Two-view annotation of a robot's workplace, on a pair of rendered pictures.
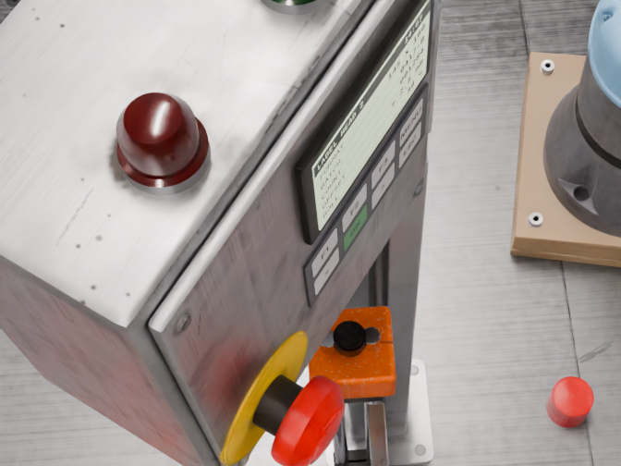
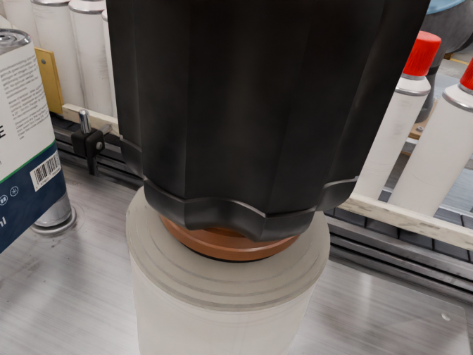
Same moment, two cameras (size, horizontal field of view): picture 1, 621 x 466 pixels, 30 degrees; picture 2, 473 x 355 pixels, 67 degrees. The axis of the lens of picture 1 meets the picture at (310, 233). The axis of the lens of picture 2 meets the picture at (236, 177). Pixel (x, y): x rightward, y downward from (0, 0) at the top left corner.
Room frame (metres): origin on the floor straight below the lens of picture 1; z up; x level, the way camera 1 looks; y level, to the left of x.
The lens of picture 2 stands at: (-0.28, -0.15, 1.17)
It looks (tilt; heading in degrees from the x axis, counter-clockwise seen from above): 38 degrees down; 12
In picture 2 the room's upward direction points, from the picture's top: 8 degrees clockwise
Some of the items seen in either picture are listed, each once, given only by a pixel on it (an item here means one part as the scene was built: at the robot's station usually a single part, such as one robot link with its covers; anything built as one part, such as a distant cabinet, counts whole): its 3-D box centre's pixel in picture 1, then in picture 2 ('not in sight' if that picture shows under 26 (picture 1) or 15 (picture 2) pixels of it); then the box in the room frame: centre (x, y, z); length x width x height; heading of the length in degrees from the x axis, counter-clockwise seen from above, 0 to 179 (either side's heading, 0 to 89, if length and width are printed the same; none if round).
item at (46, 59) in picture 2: not in sight; (29, 76); (0.10, 0.24, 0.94); 0.10 x 0.01 x 0.09; 86
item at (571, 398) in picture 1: (569, 401); not in sight; (0.24, -0.19, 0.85); 0.03 x 0.03 x 0.03
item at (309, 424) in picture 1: (298, 417); not in sight; (0.12, 0.01, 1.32); 0.04 x 0.03 x 0.04; 141
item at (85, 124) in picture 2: not in sight; (99, 146); (0.05, 0.11, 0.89); 0.06 x 0.03 x 0.12; 176
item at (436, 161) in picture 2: not in sight; (443, 148); (0.10, -0.29, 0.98); 0.05 x 0.05 x 0.20
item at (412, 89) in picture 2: not in sight; (383, 130); (0.10, -0.23, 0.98); 0.05 x 0.05 x 0.20
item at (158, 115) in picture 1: (158, 135); not in sight; (0.16, 0.04, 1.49); 0.03 x 0.03 x 0.02
